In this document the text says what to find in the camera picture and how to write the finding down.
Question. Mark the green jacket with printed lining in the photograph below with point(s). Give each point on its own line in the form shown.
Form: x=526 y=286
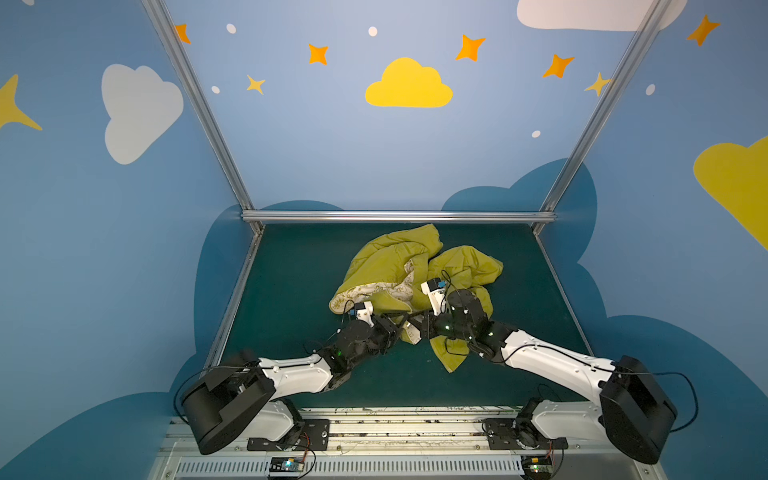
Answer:
x=389 y=270

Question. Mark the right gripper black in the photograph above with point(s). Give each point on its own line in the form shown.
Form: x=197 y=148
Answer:
x=432 y=322

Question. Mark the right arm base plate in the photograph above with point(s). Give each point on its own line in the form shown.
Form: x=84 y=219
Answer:
x=513 y=434

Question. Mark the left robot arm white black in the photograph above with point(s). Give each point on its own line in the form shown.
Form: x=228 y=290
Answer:
x=225 y=399

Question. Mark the right controller board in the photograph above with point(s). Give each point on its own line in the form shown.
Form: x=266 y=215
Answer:
x=536 y=468

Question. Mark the aluminium rail base frame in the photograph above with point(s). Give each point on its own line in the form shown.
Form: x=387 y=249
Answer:
x=397 y=443

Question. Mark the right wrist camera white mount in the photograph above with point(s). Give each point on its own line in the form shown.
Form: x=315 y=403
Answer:
x=436 y=289

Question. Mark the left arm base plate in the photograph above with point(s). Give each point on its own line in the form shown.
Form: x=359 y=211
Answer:
x=312 y=434

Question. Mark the right aluminium frame post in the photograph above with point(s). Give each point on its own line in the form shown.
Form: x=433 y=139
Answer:
x=640 y=44

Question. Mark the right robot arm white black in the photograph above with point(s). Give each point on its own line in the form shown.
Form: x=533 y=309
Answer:
x=622 y=402

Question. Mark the aluminium frame post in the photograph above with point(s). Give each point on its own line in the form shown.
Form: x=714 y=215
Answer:
x=640 y=44
x=161 y=20

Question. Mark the left aluminium frame post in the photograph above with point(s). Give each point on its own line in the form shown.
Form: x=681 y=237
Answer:
x=161 y=20

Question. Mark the rear horizontal aluminium bar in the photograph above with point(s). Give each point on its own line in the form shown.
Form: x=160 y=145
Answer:
x=316 y=216

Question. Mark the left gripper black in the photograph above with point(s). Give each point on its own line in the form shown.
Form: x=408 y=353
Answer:
x=387 y=324

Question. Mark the left controller board green led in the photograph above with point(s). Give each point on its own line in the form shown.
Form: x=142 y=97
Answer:
x=285 y=467

